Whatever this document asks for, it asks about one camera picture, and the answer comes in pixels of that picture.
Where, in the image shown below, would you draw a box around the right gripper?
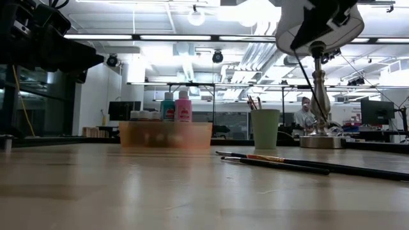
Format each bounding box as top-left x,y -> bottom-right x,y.
289,0 -> 359,51

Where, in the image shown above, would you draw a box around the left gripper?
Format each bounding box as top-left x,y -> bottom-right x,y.
31,28 -> 105,84

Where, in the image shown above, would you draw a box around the tall teal paint bottle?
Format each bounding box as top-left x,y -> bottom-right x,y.
159,91 -> 176,123

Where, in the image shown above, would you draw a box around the tall pink paint bottle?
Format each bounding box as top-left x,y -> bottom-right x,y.
174,90 -> 193,123

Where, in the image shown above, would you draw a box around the ceiling light strip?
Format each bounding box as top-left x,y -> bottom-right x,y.
63,33 -> 277,42

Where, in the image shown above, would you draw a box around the person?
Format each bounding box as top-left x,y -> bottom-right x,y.
293,96 -> 317,137

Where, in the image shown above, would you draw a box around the clear plastic lamp wrap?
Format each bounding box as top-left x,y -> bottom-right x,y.
302,103 -> 344,137

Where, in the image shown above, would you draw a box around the black monitor on stand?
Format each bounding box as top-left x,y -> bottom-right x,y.
360,99 -> 396,126

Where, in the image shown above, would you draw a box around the orange translucent plastic bin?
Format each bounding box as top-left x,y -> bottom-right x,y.
118,120 -> 213,151

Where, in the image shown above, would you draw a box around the silver lamp white shade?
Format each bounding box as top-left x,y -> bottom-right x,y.
275,0 -> 365,150

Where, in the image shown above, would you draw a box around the pale green plastic cup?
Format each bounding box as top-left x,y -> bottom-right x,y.
250,109 -> 281,151

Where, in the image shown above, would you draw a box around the black background chair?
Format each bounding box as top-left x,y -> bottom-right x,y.
212,124 -> 231,139

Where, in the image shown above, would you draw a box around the right paintbrushes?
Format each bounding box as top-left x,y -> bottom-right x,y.
247,153 -> 409,183

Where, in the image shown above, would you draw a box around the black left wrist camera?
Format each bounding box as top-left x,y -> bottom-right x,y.
33,3 -> 72,36

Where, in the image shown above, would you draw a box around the yellow cable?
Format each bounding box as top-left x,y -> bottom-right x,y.
12,65 -> 36,137

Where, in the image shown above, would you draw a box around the black background rig frame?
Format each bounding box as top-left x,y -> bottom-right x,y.
127,81 -> 218,123

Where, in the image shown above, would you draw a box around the small white bracket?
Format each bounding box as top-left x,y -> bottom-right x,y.
2,134 -> 13,153

